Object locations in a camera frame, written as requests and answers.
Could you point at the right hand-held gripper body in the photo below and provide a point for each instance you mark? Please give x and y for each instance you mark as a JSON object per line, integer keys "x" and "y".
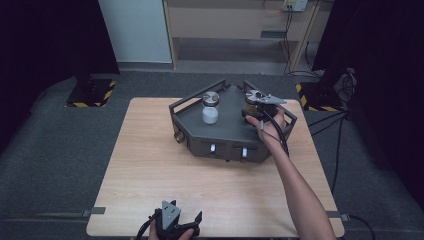
{"x": 270, "y": 100}

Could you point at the black stand with striped base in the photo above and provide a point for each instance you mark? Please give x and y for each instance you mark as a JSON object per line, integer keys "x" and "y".
{"x": 90, "y": 93}
{"x": 318, "y": 96}

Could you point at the white cabinet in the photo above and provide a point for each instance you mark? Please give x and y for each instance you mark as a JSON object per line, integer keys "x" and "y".
{"x": 136, "y": 30}

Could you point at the glass jar of white powder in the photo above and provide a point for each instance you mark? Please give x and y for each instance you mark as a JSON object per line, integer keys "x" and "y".
{"x": 210, "y": 115}

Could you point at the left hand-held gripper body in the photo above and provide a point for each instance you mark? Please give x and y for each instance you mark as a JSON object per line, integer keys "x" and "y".
{"x": 170, "y": 215}

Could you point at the person's left hand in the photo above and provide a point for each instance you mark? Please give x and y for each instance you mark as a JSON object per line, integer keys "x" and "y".
{"x": 154, "y": 231}

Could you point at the person's right hand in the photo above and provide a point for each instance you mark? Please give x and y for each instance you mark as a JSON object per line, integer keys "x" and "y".
{"x": 271, "y": 130}

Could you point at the light wooden shelf unit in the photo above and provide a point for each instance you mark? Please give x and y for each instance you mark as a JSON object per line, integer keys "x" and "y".
{"x": 226, "y": 23}

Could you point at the dark grey metal tray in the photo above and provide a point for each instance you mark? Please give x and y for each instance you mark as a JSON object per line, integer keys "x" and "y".
{"x": 226, "y": 130}

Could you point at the grey tape tab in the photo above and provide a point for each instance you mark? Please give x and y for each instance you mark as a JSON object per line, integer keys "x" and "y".
{"x": 95, "y": 210}
{"x": 338, "y": 216}

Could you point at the white power strip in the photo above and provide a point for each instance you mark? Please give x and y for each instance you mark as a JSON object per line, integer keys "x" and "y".
{"x": 296, "y": 4}

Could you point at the dark curtain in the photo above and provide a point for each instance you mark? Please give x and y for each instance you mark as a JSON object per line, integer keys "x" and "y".
{"x": 386, "y": 83}
{"x": 40, "y": 50}

